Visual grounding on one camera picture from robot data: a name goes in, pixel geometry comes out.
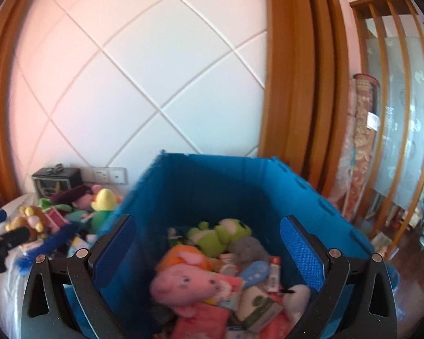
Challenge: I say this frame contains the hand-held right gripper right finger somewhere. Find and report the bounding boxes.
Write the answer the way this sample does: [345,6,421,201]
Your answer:
[280,215,398,339]

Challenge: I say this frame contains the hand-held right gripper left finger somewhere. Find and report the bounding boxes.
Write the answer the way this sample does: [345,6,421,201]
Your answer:
[20,215,137,339]

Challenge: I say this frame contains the brown bear plush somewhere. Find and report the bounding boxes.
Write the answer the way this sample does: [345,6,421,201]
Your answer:
[5,205,52,244]

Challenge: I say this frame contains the blue fluffy duster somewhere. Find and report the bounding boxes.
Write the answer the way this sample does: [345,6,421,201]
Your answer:
[12,221,80,271]

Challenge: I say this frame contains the blue plastic crate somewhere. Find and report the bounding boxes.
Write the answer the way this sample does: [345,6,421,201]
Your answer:
[62,150,400,339]

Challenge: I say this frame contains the red white tube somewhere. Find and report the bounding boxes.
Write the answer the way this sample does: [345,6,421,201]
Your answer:
[267,256,282,292]

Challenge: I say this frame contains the green red dinosaur plush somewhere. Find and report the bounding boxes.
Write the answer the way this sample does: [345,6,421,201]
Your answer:
[38,198,71,213]

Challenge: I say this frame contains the pink white box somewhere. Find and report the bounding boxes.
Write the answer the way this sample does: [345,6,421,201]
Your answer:
[46,208,70,231]

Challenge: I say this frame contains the white plush toy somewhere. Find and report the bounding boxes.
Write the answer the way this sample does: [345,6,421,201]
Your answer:
[283,284,311,320]

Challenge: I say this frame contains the yellow green duck plush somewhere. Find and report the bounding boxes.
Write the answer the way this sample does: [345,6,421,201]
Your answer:
[88,188,122,234]

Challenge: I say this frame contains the light blue dotted toy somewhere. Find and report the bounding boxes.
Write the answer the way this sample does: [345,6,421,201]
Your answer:
[238,260,271,292]

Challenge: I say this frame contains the grey plush toy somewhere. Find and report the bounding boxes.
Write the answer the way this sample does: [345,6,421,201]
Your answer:
[230,236,271,265]

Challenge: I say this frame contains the green white carton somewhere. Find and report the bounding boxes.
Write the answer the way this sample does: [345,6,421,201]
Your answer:
[235,284,285,333]

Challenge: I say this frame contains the black cube box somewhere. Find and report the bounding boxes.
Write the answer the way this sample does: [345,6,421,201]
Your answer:
[32,167,83,202]

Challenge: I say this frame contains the pig plush with maroon hat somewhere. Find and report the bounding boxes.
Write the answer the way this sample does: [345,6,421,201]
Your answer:
[51,184,99,212]

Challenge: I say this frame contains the pink pig plush orange dress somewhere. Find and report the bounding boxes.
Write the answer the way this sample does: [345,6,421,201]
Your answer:
[150,244,227,316]

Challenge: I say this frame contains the pink printed card box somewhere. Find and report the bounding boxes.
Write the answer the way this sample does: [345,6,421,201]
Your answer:
[201,272,244,311]

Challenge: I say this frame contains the green frog plush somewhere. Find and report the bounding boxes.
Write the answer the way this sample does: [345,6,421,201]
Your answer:
[187,219,253,258]

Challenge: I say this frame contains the pink rolled carpet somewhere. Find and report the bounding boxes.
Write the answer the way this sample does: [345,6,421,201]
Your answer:
[338,78,357,216]

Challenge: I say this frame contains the salmon pink packet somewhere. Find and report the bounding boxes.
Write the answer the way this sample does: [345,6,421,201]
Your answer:
[170,302,234,339]

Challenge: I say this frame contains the red gold rolled carpet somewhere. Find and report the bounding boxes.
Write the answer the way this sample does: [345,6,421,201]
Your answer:
[349,73,381,220]

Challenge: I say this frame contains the frosted glass wooden partition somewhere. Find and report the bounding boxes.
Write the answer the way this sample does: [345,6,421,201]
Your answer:
[350,0,424,255]

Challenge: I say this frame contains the white wall socket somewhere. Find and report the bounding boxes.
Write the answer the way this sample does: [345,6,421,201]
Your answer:
[81,168,109,184]

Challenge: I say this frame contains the wooden wall frame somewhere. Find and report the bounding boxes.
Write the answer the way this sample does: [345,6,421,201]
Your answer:
[0,0,57,212]

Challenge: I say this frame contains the wooden door frame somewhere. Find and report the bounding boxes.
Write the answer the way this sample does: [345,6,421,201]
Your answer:
[259,0,354,198]

